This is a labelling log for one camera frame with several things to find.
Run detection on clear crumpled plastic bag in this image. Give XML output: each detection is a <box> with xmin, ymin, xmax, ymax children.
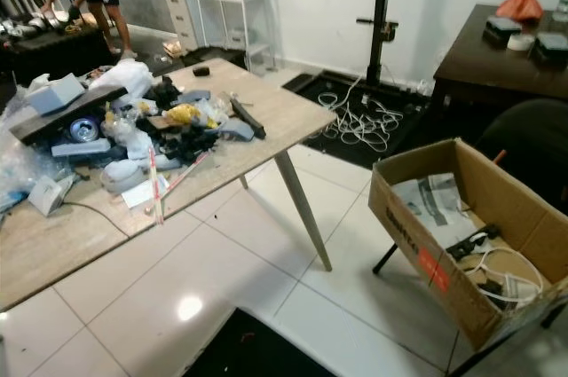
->
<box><xmin>0</xmin><ymin>127</ymin><xmax>47</xmax><ymax>211</ymax></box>

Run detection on small white square box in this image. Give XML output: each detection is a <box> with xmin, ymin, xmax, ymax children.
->
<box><xmin>28</xmin><ymin>174</ymin><xmax>75</xmax><ymax>217</ymax></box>

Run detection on dark brown board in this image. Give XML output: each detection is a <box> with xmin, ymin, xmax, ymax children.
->
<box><xmin>10</xmin><ymin>85</ymin><xmax>130</xmax><ymax>146</ymax></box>

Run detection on flat grey box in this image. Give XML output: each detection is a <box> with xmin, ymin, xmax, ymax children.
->
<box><xmin>50</xmin><ymin>138</ymin><xmax>113</xmax><ymax>160</ymax></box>

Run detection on blue round can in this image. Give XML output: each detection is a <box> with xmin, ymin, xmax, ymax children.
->
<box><xmin>68</xmin><ymin>117</ymin><xmax>101</xmax><ymax>145</ymax></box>

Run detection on grey white carton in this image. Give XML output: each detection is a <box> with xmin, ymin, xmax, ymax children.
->
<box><xmin>28</xmin><ymin>74</ymin><xmax>88</xmax><ymax>117</ymax></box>

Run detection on white round bowl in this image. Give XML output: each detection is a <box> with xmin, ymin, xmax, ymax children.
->
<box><xmin>99</xmin><ymin>159</ymin><xmax>148</xmax><ymax>194</ymax></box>

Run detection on black cluttered side table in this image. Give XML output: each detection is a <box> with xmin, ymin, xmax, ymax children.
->
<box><xmin>0</xmin><ymin>18</ymin><xmax>118</xmax><ymax>87</ymax></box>

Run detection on white plastic bag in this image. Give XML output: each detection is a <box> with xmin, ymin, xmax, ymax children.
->
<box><xmin>89</xmin><ymin>59</ymin><xmax>154</xmax><ymax>102</ymax></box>

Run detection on red white paper stick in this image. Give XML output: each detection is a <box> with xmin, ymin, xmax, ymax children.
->
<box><xmin>146</xmin><ymin>145</ymin><xmax>169</xmax><ymax>226</ymax></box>

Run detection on black plastic scrap pile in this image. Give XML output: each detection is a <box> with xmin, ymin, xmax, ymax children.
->
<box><xmin>159</xmin><ymin>124</ymin><xmax>219</xmax><ymax>166</ymax></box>

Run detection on yellow crumpled wrapper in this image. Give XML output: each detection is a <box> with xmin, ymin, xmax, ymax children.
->
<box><xmin>163</xmin><ymin>103</ymin><xmax>206</xmax><ymax>129</ymax></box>

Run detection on white drawer cabinet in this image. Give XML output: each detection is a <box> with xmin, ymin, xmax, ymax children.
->
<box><xmin>157</xmin><ymin>0</ymin><xmax>201</xmax><ymax>55</ymax></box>

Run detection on grey curved plastic piece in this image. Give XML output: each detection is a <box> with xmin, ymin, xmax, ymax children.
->
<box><xmin>217</xmin><ymin>117</ymin><xmax>255</xmax><ymax>144</ymax></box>

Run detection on long black bar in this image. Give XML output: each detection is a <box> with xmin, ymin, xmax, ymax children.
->
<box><xmin>228</xmin><ymin>94</ymin><xmax>268</xmax><ymax>141</ymax></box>

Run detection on light wooden table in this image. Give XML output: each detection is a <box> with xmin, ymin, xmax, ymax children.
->
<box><xmin>0</xmin><ymin>58</ymin><xmax>338</xmax><ymax>311</ymax></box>

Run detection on small black floor mat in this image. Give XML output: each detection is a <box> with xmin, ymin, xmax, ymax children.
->
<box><xmin>182</xmin><ymin>308</ymin><xmax>313</xmax><ymax>377</ymax></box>

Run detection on black stand pole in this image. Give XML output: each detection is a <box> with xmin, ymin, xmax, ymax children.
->
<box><xmin>355</xmin><ymin>0</ymin><xmax>402</xmax><ymax>90</ymax></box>

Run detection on large black floor mat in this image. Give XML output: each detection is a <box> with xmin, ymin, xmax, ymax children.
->
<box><xmin>282</xmin><ymin>70</ymin><xmax>446</xmax><ymax>171</ymax></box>

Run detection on printed paper sheet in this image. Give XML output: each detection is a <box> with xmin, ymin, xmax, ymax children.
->
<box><xmin>390</xmin><ymin>172</ymin><xmax>490</xmax><ymax>250</ymax></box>

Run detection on dark wooden desk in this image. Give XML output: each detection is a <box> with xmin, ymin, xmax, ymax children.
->
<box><xmin>432</xmin><ymin>4</ymin><xmax>568</xmax><ymax>114</ymax></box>

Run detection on brown cardboard box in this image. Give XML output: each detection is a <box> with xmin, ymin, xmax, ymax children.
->
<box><xmin>367</xmin><ymin>137</ymin><xmax>568</xmax><ymax>353</ymax></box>

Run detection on small black box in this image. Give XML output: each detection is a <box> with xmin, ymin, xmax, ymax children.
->
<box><xmin>483</xmin><ymin>16</ymin><xmax>524</xmax><ymax>46</ymax></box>

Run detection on black office chair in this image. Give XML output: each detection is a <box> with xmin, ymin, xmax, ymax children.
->
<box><xmin>474</xmin><ymin>98</ymin><xmax>568</xmax><ymax>211</ymax></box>

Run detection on white tape roll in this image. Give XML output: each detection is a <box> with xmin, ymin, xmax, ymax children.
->
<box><xmin>505</xmin><ymin>33</ymin><xmax>536</xmax><ymax>52</ymax></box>

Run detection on orange plastic bag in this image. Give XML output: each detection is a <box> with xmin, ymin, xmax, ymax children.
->
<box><xmin>495</xmin><ymin>0</ymin><xmax>545</xmax><ymax>24</ymax></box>

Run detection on black box with grey lid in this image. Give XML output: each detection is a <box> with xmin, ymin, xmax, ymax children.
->
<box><xmin>535</xmin><ymin>31</ymin><xmax>568</xmax><ymax>64</ymax></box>

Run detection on thin black table cable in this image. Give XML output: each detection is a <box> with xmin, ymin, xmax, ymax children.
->
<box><xmin>58</xmin><ymin>199</ymin><xmax>136</xmax><ymax>238</ymax></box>

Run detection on white wire shelf rack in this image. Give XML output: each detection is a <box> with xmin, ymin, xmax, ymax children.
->
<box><xmin>169</xmin><ymin>0</ymin><xmax>278</xmax><ymax>74</ymax></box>

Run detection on white tangled floor cables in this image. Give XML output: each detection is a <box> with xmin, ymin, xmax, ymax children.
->
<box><xmin>314</xmin><ymin>78</ymin><xmax>406</xmax><ymax>154</ymax></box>

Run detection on white coiled cable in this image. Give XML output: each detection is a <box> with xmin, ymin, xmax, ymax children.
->
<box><xmin>465</xmin><ymin>247</ymin><xmax>544</xmax><ymax>309</ymax></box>

